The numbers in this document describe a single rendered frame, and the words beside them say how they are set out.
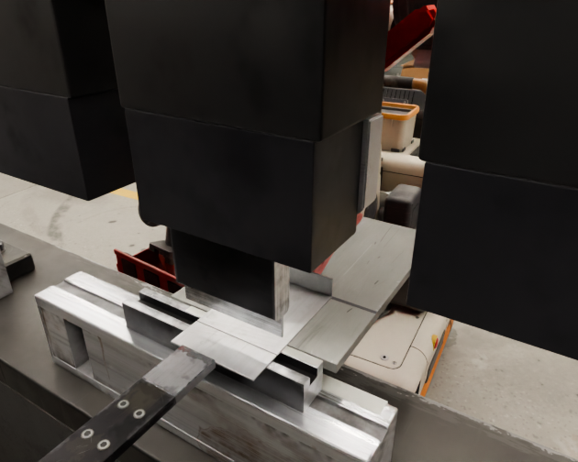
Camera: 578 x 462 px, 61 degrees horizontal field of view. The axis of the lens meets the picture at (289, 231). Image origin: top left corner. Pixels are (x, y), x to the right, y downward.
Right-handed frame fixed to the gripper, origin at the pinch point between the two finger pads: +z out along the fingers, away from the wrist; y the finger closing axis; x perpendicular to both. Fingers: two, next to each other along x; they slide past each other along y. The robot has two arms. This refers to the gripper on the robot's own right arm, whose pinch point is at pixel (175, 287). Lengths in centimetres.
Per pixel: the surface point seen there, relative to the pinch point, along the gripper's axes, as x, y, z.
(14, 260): -2.7, 29.9, -10.2
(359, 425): 55, 32, -16
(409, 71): -176, -500, -92
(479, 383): 43, -108, 47
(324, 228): 53, 39, -32
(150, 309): 34, 36, -18
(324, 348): 50, 31, -20
